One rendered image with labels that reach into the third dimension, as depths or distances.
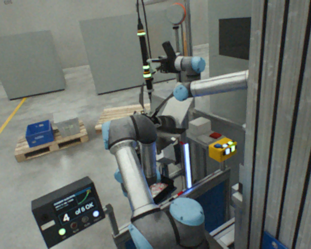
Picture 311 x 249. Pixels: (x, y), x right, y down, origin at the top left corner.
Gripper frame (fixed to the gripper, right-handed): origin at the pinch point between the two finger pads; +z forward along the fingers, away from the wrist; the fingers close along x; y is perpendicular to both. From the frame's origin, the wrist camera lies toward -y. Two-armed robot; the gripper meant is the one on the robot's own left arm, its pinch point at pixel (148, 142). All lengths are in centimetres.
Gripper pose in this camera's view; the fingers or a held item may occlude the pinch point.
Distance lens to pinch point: 142.9
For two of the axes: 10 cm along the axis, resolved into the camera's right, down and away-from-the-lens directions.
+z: 3.4, -4.4, 8.3
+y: -9.1, 0.5, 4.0
